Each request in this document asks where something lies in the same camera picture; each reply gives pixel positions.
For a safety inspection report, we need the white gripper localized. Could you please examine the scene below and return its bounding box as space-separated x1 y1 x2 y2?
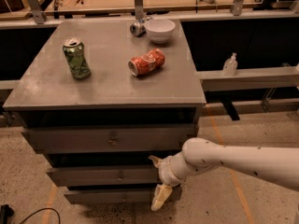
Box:
149 155 184 211

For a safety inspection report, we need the grey drawer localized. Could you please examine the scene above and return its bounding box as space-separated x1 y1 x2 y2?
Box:
47 165 162 187
21 124 198 154
64 186 183 205

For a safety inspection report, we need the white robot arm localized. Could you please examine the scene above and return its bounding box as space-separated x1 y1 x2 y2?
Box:
150 137 299 211

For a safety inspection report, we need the grey top drawer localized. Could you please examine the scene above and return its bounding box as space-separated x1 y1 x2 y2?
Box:
21 124 198 154

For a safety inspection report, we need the grey bottom drawer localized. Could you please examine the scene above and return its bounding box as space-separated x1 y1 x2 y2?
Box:
64 186 183 205

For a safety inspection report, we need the grey drawer cabinet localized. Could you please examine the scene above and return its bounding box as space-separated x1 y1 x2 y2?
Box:
4 20 206 203

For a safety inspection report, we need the crushed red soda can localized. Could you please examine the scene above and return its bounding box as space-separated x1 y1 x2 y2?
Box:
128 49 165 77

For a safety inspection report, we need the clear sanitizer bottle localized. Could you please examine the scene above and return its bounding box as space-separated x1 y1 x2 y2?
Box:
222 52 237 77

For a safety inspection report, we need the grey metal railing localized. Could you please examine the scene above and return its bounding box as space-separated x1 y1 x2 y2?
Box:
0 0 299 121

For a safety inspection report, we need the white bowl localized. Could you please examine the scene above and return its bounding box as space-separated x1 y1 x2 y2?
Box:
144 19 176 44

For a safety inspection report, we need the green soda can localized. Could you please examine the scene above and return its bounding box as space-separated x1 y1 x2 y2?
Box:
63 37 91 79

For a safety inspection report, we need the black floor plug box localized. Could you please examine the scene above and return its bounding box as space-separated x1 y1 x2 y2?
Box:
0 204 14 224

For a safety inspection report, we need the black cable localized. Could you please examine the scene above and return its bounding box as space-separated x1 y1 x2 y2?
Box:
19 207 62 224

